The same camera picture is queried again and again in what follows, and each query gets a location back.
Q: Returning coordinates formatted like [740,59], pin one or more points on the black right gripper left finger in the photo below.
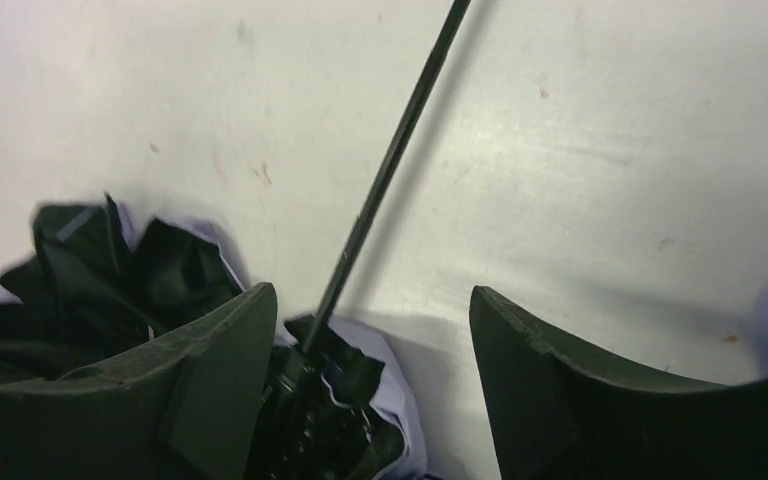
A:
[182,406]

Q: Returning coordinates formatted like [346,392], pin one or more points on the lavender folding umbrella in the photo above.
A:
[95,288]

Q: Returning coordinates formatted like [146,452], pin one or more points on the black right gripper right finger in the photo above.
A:
[561,407]

